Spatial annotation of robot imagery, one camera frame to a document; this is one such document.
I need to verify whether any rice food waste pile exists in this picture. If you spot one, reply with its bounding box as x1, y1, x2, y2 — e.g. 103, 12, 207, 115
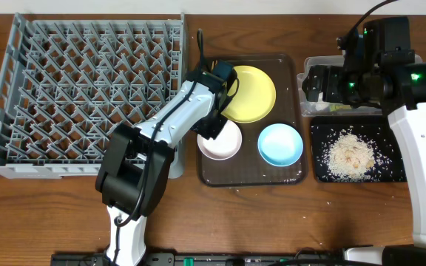
316, 126, 391, 183

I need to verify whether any pink white bowl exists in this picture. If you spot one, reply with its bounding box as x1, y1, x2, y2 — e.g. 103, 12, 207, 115
197, 120, 243, 160

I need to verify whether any yellow plate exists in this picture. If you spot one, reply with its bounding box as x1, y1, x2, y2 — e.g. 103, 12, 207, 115
222, 65, 276, 123

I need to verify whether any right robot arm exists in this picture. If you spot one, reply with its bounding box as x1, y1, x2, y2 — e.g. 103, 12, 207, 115
300, 16, 426, 265

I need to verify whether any green orange snack wrapper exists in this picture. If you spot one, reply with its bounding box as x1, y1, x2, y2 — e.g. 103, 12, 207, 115
329, 104, 353, 112

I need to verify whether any dark brown serving tray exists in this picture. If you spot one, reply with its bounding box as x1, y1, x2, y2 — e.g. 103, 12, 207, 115
197, 54, 308, 188

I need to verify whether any black waste tray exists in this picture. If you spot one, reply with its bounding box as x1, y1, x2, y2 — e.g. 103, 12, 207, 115
311, 115, 406, 183

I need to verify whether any clear plastic waste bin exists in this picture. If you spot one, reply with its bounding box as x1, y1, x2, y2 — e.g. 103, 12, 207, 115
296, 53, 425, 117

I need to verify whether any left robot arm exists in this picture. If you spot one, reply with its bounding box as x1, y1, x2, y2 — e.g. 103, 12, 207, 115
95, 61, 239, 265

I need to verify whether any grey plastic dish rack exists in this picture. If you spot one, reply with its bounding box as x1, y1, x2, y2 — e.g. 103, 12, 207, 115
0, 14, 188, 179

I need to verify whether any light blue bowl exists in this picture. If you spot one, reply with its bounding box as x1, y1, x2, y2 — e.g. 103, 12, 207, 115
257, 123, 304, 167

